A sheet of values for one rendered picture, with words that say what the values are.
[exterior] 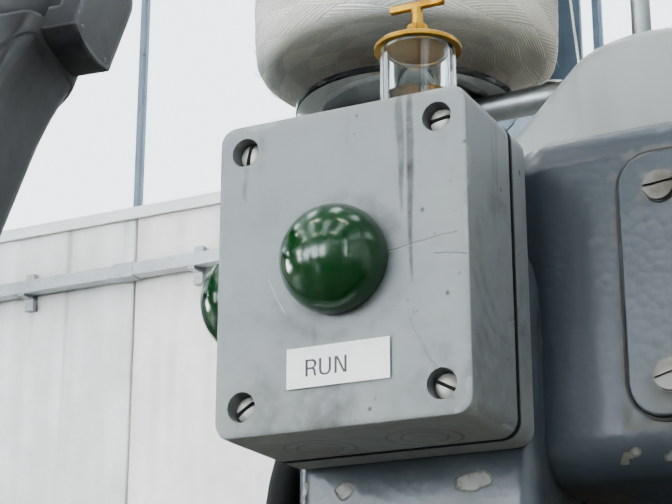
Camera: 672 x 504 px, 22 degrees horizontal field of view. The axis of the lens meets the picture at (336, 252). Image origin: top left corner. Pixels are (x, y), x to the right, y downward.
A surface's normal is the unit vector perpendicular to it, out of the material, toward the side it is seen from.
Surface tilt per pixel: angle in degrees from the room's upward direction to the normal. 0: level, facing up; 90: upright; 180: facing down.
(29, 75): 101
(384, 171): 90
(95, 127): 90
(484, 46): 179
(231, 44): 90
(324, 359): 90
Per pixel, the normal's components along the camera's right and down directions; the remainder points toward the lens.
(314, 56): -0.01, 0.94
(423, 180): -0.44, -0.29
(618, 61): -0.66, -0.24
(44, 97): 0.87, 0.07
